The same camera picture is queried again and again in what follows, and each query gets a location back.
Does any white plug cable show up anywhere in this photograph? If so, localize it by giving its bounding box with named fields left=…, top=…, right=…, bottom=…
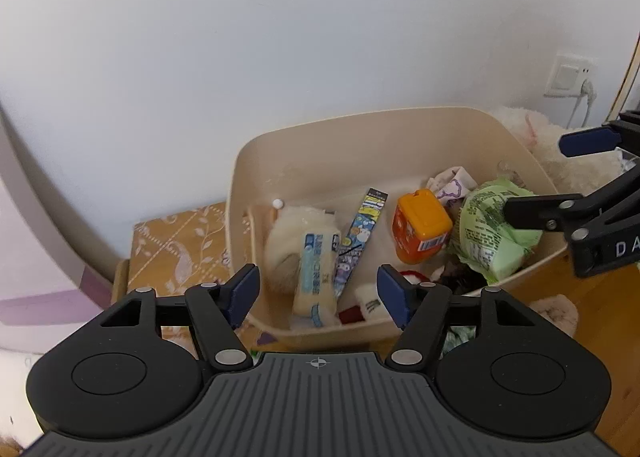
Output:
left=565, top=79, right=598, bottom=130

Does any white blue tissue packet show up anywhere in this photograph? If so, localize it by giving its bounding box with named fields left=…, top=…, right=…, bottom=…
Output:
left=292, top=232, right=343, bottom=330

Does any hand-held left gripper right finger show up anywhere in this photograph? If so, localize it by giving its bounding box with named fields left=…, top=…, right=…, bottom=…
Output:
left=376, top=264, right=556, bottom=372

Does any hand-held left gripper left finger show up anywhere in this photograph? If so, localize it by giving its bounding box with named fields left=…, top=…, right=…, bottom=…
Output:
left=82, top=263, right=261, bottom=372

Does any beige storage bin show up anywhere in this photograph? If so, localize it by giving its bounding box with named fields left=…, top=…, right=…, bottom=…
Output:
left=225, top=106, right=571, bottom=344

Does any small lavender fluffy cloth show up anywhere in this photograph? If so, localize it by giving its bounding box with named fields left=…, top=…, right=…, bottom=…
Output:
left=529, top=294, right=580, bottom=338

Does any orange plastic box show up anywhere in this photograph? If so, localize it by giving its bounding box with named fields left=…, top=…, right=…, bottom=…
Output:
left=391, top=188, right=453, bottom=264

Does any white purple headboard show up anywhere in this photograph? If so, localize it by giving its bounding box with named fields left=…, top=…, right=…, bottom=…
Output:
left=0, top=107, right=131, bottom=353

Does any curved wooden frame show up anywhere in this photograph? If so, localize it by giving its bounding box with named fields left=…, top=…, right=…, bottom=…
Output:
left=606, top=49, right=640, bottom=122

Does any white wall socket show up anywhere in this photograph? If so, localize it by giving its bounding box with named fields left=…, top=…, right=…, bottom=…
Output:
left=545, top=52, right=598, bottom=98

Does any stool with yellow floral cushion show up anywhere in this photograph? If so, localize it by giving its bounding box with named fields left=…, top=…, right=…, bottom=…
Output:
left=112, top=202, right=261, bottom=353

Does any white fluffy sock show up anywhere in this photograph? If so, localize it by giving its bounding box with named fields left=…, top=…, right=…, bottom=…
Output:
left=265, top=204, right=341, bottom=295

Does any white fluffy plush toy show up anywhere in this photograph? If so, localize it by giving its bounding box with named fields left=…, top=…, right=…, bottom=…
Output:
left=487, top=106, right=626, bottom=195

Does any dark brown packet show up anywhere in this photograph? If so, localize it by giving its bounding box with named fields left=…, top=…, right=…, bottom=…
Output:
left=430, top=264, right=488, bottom=295

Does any light green snack packet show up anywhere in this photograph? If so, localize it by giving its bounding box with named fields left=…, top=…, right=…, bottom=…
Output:
left=447, top=178, right=543, bottom=285

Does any long blue cartoon packet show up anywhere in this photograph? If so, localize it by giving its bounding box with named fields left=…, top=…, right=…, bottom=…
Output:
left=334, top=188, right=390, bottom=300

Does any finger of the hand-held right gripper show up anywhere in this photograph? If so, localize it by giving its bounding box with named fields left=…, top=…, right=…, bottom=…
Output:
left=559, top=109, right=640, bottom=158
left=502, top=159, right=640, bottom=242

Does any wooden desktop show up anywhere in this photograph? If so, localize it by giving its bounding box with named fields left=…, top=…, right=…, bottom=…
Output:
left=520, top=252, right=640, bottom=443

